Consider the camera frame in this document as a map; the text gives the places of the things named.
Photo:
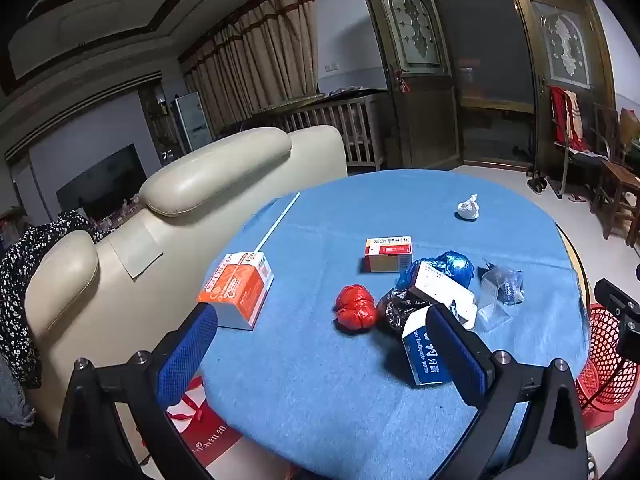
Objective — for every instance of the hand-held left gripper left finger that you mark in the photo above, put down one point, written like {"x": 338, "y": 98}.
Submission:
{"x": 187, "y": 355}

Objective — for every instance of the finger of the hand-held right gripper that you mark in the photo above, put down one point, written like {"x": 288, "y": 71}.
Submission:
{"x": 631, "y": 335}
{"x": 612, "y": 295}

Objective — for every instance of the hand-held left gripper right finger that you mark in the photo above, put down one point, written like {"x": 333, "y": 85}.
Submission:
{"x": 457, "y": 355}

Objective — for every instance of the red plastic basket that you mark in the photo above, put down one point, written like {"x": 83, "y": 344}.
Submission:
{"x": 607, "y": 355}

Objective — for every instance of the blue and white toothpaste box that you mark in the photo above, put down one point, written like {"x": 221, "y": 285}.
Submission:
{"x": 420, "y": 355}

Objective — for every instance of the long white carton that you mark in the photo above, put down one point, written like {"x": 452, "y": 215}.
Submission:
{"x": 442, "y": 287}

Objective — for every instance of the black plastic bag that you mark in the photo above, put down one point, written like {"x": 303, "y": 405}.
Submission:
{"x": 400, "y": 305}

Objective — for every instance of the blue plastic bag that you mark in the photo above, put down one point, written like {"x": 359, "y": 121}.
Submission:
{"x": 450, "y": 267}

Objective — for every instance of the red and white medicine box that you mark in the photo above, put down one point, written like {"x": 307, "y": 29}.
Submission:
{"x": 389, "y": 252}

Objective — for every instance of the round wooden table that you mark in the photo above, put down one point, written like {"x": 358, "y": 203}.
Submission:
{"x": 575, "y": 265}

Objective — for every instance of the clear plastic packaging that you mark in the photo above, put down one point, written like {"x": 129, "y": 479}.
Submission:
{"x": 495, "y": 295}

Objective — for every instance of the red gift bag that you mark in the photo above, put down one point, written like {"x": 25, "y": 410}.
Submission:
{"x": 200, "y": 425}

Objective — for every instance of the orange and white box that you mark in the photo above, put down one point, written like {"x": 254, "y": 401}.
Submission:
{"x": 240, "y": 290}

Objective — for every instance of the red plastic bag ball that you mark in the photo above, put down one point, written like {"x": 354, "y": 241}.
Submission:
{"x": 356, "y": 307}

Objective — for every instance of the paper patch on sofa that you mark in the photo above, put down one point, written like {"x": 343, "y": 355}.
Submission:
{"x": 135, "y": 252}

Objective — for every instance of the dark wooden stool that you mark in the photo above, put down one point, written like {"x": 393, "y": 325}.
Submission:
{"x": 617, "y": 175}

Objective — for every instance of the pair of dark shoes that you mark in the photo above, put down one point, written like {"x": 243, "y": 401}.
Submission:
{"x": 537, "y": 182}

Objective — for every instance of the crumpled white tissue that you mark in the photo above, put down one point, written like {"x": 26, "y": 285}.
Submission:
{"x": 468, "y": 208}

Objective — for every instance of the thin white stick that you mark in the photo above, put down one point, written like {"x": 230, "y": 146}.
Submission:
{"x": 277, "y": 225}

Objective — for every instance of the beige leather sofa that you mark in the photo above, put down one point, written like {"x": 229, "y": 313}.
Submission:
{"x": 175, "y": 195}

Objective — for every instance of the dark wooden chair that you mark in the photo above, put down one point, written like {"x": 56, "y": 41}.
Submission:
{"x": 607, "y": 125}

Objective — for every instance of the black floral cloth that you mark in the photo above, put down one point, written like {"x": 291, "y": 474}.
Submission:
{"x": 20, "y": 280}

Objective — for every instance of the red and beige cloth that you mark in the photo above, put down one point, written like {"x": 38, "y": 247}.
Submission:
{"x": 562, "y": 115}

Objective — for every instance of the flat screen television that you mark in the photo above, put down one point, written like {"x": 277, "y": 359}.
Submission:
{"x": 100, "y": 180}

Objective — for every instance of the wooden glass panel door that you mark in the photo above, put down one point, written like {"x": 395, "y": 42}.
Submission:
{"x": 565, "y": 70}

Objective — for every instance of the standing air conditioner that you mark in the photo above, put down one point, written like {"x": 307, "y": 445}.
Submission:
{"x": 192, "y": 122}

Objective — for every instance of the wooden door with red tassel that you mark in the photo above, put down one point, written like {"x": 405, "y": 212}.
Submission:
{"x": 410, "y": 110}

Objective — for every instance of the wooden crib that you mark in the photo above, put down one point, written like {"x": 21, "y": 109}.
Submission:
{"x": 330, "y": 125}

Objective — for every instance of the red door tassel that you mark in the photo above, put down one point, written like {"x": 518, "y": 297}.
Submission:
{"x": 402, "y": 82}

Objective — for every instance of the beige curtains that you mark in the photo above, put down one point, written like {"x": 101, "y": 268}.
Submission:
{"x": 250, "y": 55}

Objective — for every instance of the metal frame chair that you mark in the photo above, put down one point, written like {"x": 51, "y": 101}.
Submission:
{"x": 565, "y": 160}

